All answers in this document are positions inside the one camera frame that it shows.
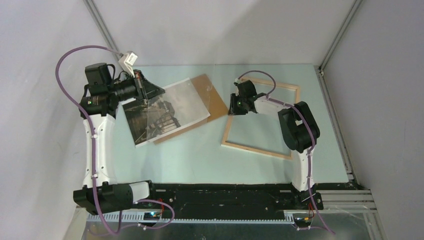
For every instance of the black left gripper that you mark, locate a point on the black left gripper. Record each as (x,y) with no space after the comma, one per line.
(143,87)

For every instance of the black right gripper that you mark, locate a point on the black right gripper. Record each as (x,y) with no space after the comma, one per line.
(233,110)

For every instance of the light wooden picture frame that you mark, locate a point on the light wooden picture frame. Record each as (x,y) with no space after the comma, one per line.
(260,133)

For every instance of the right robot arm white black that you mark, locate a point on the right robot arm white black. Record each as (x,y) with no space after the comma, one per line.
(299,128)

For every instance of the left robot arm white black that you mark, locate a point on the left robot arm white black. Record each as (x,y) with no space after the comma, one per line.
(102,149)

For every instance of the printed photo with white border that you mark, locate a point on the printed photo with white border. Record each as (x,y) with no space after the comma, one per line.
(133,103)

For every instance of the brown backing board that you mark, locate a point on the brown backing board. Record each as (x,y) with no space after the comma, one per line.
(210,99)

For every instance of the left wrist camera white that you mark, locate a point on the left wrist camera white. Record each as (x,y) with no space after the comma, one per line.
(127,61)

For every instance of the left aluminium corner rail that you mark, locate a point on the left aluminium corner rail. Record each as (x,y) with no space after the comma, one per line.
(103,29)

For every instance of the aluminium corner rail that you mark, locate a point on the aluminium corner rail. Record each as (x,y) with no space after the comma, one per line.
(103,29)
(340,34)

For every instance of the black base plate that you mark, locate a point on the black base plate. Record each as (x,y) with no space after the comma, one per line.
(231,202)

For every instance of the front aluminium rail frame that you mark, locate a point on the front aluminium rail frame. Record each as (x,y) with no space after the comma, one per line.
(347,198)

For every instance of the right aluminium corner rail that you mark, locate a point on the right aluminium corner rail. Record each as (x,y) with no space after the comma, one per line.
(340,34)

